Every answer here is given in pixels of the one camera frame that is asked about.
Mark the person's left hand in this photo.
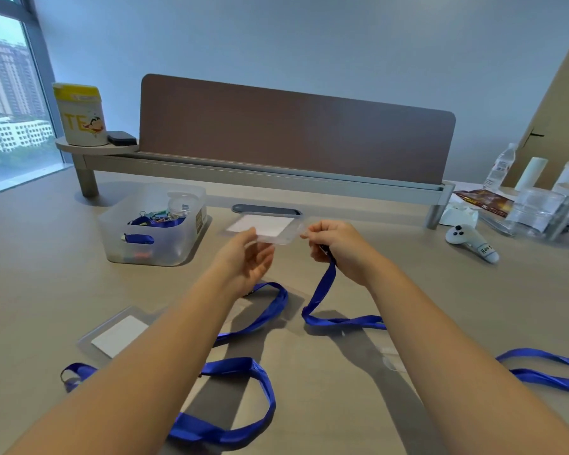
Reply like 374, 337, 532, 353
208, 227, 277, 299

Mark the person's right hand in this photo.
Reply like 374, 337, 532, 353
301, 219, 385, 288

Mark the clear card holder white insert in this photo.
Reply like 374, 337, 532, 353
225, 212, 310, 246
77, 305, 158, 361

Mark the blue lanyard with black clip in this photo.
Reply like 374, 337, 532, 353
301, 248, 388, 331

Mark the person's left forearm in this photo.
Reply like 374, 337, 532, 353
4, 274, 247, 455

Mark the person's right forearm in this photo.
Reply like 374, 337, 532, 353
360, 265, 569, 455

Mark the translucent plastic storage bin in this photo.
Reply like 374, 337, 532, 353
97, 183, 209, 267

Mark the clear plastic ball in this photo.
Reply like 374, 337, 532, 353
166, 191, 198, 219

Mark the grey metal desk shelf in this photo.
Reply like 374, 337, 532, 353
544, 182, 569, 243
55, 136, 456, 231

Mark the white handheld controller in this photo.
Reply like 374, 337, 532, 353
444, 224, 501, 265

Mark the white paper box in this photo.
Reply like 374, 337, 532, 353
438, 202, 480, 229

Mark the brown desk divider panel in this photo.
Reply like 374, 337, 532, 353
137, 73, 457, 186

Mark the dark red snack bag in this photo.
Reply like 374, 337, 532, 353
454, 188, 517, 219

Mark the clear plastic water bottle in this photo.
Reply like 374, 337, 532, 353
482, 142, 518, 191

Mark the clear plastic bag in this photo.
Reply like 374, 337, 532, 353
504, 186, 566, 238

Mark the white paper roll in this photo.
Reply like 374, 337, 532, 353
514, 157, 549, 193

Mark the white canister with yellow lid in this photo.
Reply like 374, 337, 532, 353
52, 82, 109, 147

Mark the tan wooden door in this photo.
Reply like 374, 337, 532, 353
501, 18, 569, 190

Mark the black oval cable grommet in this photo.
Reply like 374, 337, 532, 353
231, 203, 303, 217

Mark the window with grey frame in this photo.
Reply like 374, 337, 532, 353
0, 0, 75, 195

